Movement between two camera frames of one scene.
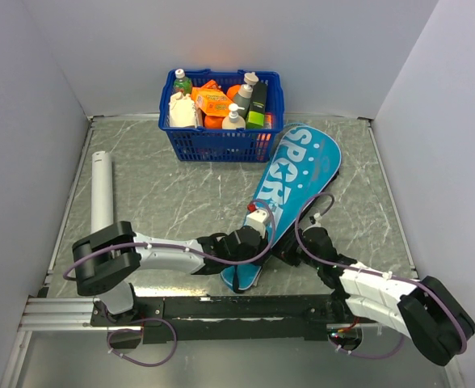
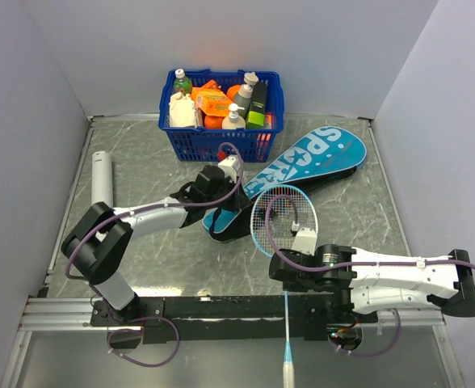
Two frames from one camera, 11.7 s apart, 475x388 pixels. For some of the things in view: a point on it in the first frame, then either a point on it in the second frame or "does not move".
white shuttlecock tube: x=102 y=191 does not move
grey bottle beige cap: x=243 y=96 does not move
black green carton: x=254 y=119 does not move
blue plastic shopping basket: x=226 y=144 does not move
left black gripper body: x=258 y=241 → x=229 y=200
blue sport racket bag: x=308 y=158 → x=328 y=153
